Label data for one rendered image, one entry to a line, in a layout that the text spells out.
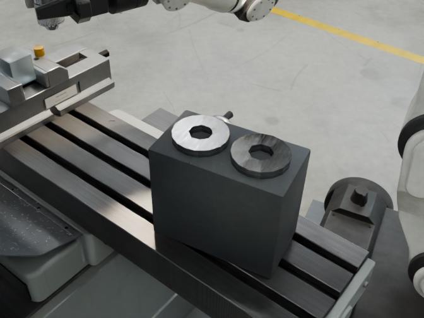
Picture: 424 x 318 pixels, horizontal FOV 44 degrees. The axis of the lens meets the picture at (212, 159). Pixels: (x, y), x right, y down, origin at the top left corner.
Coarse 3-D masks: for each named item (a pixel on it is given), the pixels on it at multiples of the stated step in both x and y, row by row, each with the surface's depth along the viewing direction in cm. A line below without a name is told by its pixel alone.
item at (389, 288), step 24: (336, 192) 150; (360, 192) 141; (336, 216) 142; (360, 216) 141; (384, 216) 146; (360, 240) 136; (384, 240) 139; (384, 264) 133; (408, 264) 133; (384, 288) 127; (408, 288) 128; (360, 312) 122; (384, 312) 122; (408, 312) 123
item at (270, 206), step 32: (192, 128) 82; (224, 128) 81; (160, 160) 79; (192, 160) 77; (224, 160) 77; (256, 160) 75; (288, 160) 76; (160, 192) 84; (192, 192) 80; (224, 192) 77; (256, 192) 74; (288, 192) 74; (160, 224) 89; (192, 224) 85; (224, 224) 81; (256, 224) 78; (288, 224) 83; (224, 256) 86; (256, 256) 82
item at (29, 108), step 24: (72, 48) 125; (0, 72) 109; (72, 72) 117; (96, 72) 121; (0, 96) 107; (24, 96) 108; (48, 96) 113; (72, 96) 118; (96, 96) 122; (0, 120) 106; (24, 120) 111; (48, 120) 114; (0, 144) 107
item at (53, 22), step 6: (36, 0) 88; (42, 0) 88; (48, 0) 88; (54, 0) 89; (36, 6) 89; (54, 18) 91; (60, 18) 91; (42, 24) 91; (48, 24) 91; (54, 24) 91; (60, 24) 92
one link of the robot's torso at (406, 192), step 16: (416, 144) 96; (416, 160) 97; (400, 176) 102; (416, 176) 99; (400, 192) 105; (416, 192) 101; (400, 208) 111; (416, 208) 108; (416, 224) 112; (416, 240) 115; (416, 256) 117
